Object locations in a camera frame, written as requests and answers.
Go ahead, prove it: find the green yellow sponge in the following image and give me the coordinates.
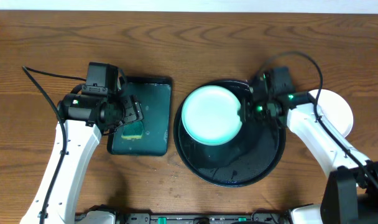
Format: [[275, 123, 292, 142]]
[[121, 121, 144, 139]]

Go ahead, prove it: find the mint plate with green smear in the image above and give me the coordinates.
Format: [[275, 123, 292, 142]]
[[181, 85, 242, 146]]

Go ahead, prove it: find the white plate with green smear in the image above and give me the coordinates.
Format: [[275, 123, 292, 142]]
[[318, 89, 354, 137]]

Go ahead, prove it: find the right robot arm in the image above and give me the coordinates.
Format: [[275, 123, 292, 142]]
[[239, 92, 378, 224]]

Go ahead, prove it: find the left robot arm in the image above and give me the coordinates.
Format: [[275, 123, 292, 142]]
[[21, 93, 143, 223]]

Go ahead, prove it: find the black rectangular water tray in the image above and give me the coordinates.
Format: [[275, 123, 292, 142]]
[[107, 77, 172, 156]]

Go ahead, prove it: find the round black serving tray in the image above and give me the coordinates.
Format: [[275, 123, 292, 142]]
[[173, 80, 286, 187]]

